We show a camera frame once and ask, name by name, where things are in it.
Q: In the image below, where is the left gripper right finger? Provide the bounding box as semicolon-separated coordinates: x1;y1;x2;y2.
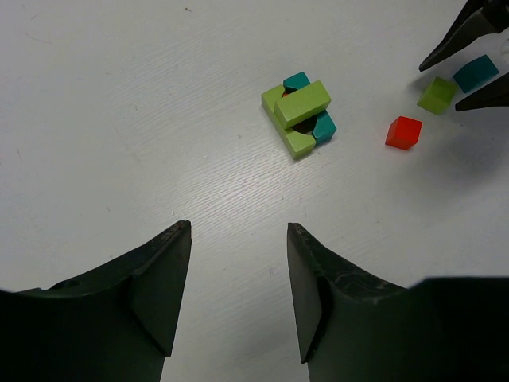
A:
287;223;508;381

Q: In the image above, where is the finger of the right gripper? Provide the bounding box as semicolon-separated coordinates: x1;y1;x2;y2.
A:
455;73;509;111
418;0;508;72

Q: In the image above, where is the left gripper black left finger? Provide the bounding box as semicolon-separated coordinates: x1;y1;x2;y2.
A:
1;220;192;381

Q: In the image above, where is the teal arch block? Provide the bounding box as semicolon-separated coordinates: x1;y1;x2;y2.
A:
283;72;336;146

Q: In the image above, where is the green arch block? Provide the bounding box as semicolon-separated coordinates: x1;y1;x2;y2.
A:
261;84;316;160

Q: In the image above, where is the green rectangular block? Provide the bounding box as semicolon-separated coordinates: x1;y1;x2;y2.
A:
274;80;331;130

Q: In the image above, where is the teal cube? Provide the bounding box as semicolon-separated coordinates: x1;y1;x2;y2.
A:
453;55;499;93

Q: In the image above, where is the green cube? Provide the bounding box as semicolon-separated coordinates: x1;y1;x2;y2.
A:
417;76;458;115

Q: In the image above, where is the red cube front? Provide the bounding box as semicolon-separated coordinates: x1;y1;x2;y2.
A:
385;116;423;150

